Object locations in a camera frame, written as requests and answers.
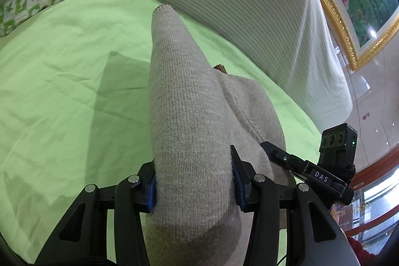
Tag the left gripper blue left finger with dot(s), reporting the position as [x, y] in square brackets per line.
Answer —
[148, 192]

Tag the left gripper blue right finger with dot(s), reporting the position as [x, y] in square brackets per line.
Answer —
[243, 173]

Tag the black finger of the right gripper seen externally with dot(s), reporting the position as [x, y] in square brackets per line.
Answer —
[285, 160]

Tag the beige knit sweater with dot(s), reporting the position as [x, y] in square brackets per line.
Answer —
[197, 115]

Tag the person's right hand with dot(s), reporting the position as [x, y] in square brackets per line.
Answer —
[335, 216]

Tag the light green bed sheet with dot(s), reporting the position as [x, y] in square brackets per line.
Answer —
[74, 110]

